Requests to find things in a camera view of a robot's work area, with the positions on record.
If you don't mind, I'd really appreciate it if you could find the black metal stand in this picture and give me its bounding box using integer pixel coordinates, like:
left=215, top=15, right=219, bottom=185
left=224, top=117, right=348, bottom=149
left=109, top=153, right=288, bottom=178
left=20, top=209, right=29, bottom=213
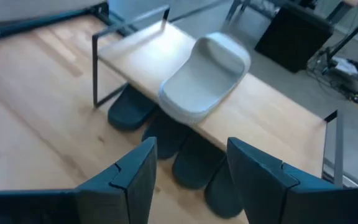
left=325, top=6, right=358, bottom=77

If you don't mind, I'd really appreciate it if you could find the white power strip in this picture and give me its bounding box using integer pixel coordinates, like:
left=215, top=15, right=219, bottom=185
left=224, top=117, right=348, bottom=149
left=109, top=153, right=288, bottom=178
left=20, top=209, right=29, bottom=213
left=331, top=55, right=358, bottom=77

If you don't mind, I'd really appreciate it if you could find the white rubber slide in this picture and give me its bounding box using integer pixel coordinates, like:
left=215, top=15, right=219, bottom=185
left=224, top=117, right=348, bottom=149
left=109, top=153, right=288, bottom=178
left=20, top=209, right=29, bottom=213
left=158, top=30, right=252, bottom=126

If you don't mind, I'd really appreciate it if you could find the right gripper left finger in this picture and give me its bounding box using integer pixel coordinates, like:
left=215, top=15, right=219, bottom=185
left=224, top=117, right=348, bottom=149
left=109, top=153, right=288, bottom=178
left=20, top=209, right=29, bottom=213
left=74, top=136, right=158, bottom=224

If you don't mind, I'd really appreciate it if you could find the black equipment case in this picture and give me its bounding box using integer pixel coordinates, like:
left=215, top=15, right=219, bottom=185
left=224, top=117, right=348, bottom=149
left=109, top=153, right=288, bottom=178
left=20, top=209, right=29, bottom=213
left=254, top=1, right=334, bottom=74

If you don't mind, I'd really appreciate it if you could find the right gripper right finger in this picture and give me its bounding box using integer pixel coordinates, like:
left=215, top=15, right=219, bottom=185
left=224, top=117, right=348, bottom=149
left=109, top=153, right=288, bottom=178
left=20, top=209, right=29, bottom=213
left=227, top=136, right=358, bottom=224

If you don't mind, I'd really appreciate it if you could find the wooden shelf with black frame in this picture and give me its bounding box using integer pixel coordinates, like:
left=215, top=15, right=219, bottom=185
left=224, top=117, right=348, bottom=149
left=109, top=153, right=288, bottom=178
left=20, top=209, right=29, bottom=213
left=91, top=4, right=345, bottom=188

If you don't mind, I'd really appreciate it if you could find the black table frame rail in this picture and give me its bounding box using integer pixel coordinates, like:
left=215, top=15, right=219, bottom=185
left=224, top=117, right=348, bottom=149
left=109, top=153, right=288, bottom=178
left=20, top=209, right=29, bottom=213
left=0, top=1, right=130, bottom=44

